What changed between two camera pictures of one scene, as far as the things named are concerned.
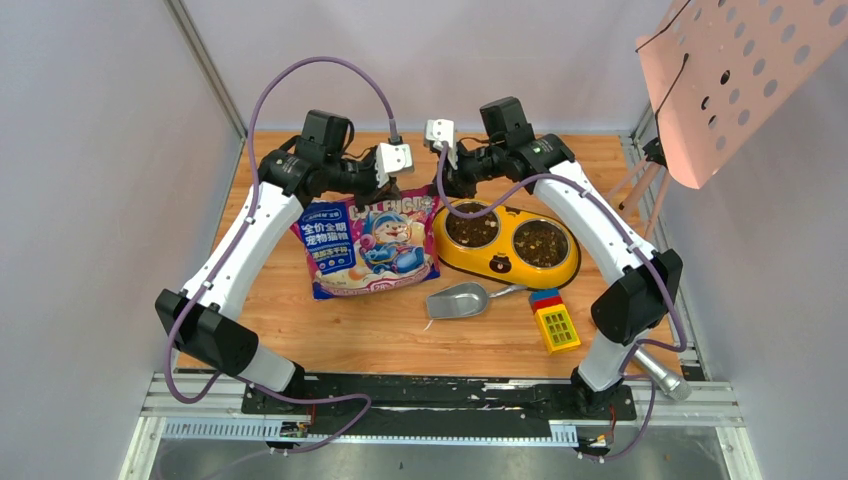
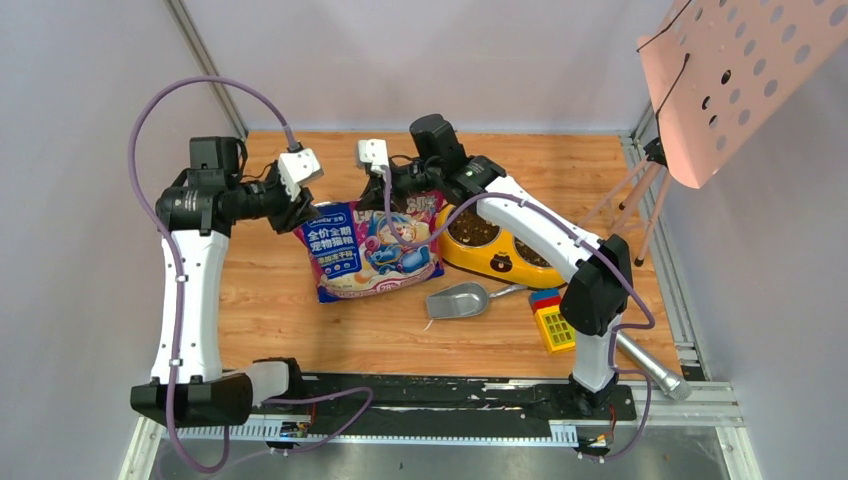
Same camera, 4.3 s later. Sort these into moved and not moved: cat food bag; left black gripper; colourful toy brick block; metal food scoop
Moved: left black gripper
Not moved: metal food scoop; cat food bag; colourful toy brick block
